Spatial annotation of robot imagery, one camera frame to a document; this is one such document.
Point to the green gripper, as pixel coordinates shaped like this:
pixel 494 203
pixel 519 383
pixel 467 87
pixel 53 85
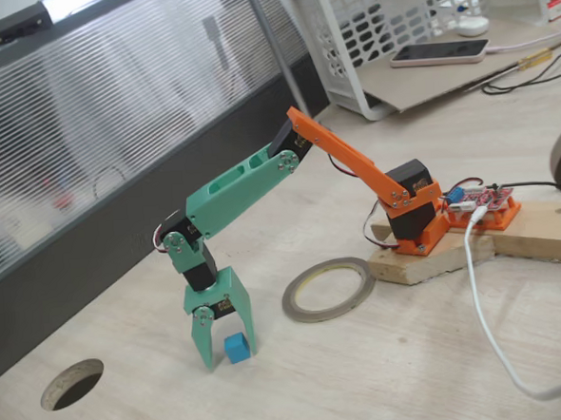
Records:
pixel 225 296

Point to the blue cube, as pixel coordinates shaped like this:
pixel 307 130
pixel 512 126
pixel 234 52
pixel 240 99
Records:
pixel 236 350

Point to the light wooden arm base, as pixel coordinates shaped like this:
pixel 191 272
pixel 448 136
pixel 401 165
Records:
pixel 431 265

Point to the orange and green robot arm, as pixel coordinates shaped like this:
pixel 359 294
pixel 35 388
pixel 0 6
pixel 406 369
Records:
pixel 241 193

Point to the frosted glass desk partition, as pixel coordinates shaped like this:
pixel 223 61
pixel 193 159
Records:
pixel 114 134

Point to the red controller board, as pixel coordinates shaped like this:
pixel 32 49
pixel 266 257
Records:
pixel 484 198

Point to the brown cardboard sheet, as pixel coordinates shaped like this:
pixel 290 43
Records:
pixel 444 83

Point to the smartphone with pink case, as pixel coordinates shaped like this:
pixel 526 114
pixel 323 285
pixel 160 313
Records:
pixel 442 52

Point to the black box device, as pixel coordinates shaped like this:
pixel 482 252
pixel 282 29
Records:
pixel 16 23

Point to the white earbuds case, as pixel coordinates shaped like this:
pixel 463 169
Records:
pixel 473 27

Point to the silver metal post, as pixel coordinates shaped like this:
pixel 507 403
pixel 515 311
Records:
pixel 270 34

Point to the orange controller board mount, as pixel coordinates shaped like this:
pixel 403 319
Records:
pixel 505 217

